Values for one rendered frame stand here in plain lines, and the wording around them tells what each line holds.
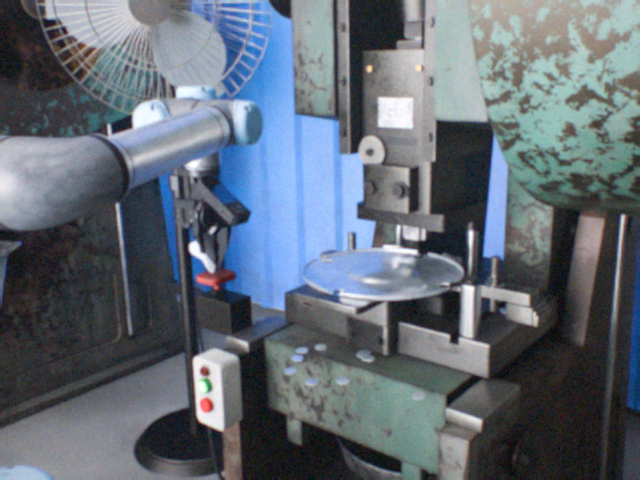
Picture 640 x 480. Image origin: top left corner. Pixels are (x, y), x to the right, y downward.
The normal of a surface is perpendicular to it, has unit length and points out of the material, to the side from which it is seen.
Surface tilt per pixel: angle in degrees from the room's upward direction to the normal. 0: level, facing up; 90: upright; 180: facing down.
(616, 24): 109
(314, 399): 90
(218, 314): 90
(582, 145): 134
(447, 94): 90
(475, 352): 90
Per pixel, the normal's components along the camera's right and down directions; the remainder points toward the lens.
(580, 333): -0.61, -0.07
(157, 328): 0.76, 0.15
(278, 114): -0.62, 0.22
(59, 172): 0.48, -0.08
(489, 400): -0.03, -0.97
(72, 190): 0.58, 0.29
